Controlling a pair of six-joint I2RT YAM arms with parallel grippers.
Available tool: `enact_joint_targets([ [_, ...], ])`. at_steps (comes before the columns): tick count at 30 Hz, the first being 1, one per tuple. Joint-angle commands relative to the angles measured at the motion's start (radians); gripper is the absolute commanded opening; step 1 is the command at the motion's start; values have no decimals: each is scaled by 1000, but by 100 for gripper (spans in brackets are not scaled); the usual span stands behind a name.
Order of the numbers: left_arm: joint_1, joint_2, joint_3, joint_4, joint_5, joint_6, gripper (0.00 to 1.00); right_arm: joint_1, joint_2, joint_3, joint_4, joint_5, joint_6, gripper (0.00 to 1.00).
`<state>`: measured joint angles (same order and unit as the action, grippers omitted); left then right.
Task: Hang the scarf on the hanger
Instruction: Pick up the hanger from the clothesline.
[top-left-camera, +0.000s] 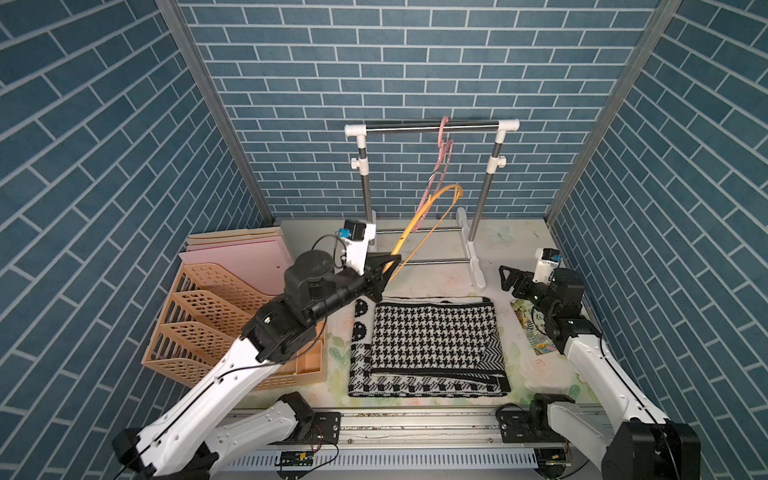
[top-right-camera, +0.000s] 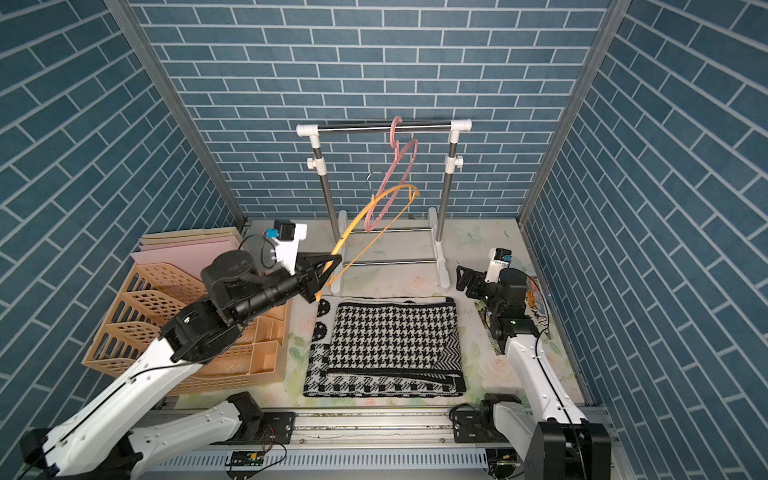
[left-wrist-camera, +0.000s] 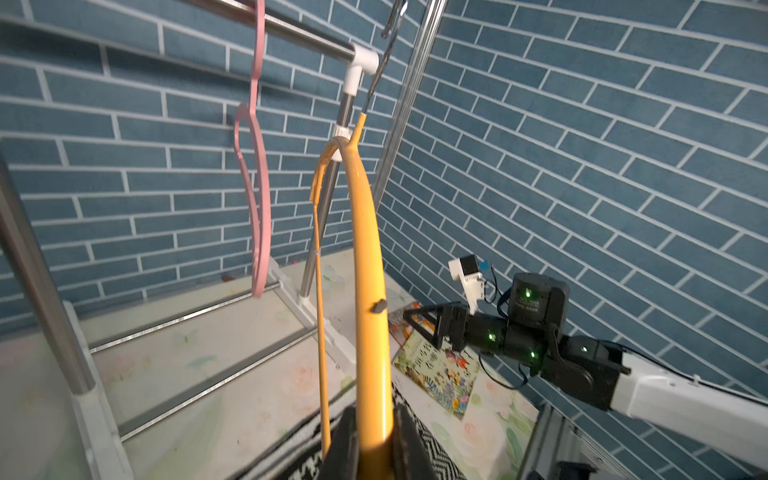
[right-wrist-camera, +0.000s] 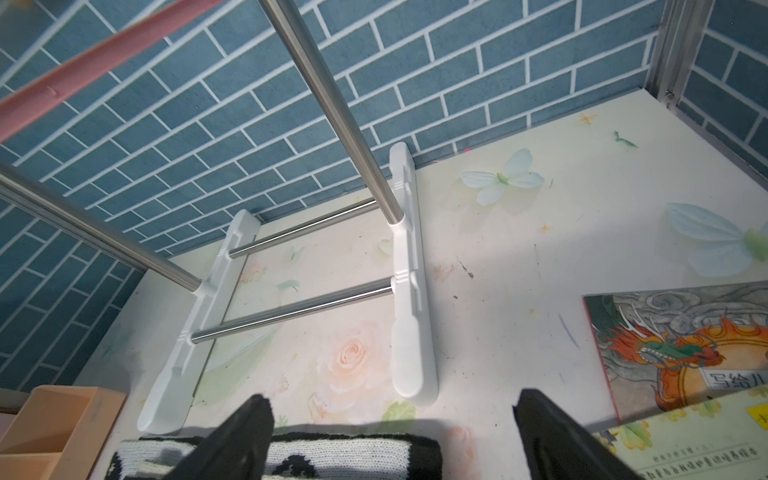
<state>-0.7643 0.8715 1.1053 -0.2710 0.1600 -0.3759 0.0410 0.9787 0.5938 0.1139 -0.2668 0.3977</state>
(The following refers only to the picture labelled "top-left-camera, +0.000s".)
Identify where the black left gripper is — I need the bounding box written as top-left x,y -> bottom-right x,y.
304,248 -> 402,322

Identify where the smiley plaid black white scarf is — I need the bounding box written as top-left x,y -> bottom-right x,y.
348,296 -> 512,398

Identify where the orange clothes hanger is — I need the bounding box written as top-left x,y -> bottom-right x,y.
386,184 -> 465,274

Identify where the pink clothes hanger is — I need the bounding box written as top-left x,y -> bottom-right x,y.
417,116 -> 454,210

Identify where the houndstooth black white scarf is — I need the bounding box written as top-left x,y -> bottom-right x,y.
370,298 -> 505,381

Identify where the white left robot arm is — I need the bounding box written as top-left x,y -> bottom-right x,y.
112,250 -> 401,479

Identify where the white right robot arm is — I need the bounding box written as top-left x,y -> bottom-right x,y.
499,266 -> 701,479

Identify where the colourful picture book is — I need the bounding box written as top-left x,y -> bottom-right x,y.
511,300 -> 557,355

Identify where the white steel clothes rack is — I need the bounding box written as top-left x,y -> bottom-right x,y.
344,119 -> 521,291

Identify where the orange plastic file organizer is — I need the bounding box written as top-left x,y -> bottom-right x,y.
141,261 -> 329,397

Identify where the green circuit board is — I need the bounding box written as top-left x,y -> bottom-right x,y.
276,451 -> 314,470

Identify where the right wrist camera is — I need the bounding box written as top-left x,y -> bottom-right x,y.
533,248 -> 562,284

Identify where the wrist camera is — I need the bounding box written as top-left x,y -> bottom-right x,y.
338,219 -> 376,275
533,248 -> 562,284

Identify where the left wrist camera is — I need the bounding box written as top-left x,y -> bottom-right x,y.
338,219 -> 376,275

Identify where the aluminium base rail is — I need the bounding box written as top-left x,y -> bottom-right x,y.
211,404 -> 589,479

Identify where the right aluminium corner post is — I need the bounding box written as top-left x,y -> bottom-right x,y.
544,0 -> 682,228

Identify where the aluminium corner post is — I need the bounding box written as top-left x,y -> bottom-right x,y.
544,0 -> 682,228
156,0 -> 275,225

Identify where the left aluminium corner post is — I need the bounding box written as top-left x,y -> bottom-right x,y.
156,0 -> 275,225

